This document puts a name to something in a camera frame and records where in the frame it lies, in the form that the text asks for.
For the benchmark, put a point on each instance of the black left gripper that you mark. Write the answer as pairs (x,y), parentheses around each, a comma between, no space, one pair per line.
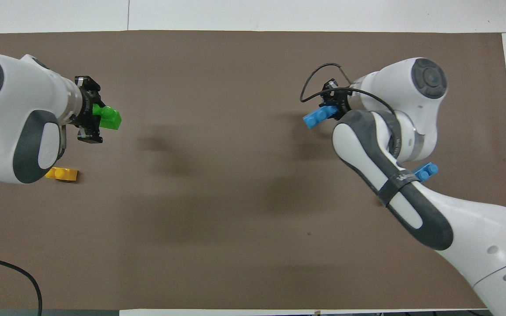
(87,112)

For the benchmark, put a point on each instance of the green two-stud toy block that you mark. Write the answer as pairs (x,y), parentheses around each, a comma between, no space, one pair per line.
(109,117)

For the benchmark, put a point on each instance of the yellow two-stud toy block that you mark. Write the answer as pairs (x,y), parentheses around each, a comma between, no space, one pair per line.
(62,174)

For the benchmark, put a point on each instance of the blue three-stud toy block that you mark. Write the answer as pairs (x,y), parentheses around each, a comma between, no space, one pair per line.
(426,172)
(316,118)

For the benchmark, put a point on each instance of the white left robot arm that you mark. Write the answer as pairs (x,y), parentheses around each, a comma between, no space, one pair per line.
(16,96)

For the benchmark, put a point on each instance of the brown table mat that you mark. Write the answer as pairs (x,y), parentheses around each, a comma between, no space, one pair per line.
(235,241)

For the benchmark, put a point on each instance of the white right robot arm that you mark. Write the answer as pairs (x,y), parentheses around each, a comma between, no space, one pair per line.
(455,219)

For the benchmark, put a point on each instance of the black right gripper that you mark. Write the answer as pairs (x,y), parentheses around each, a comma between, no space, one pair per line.
(338,98)

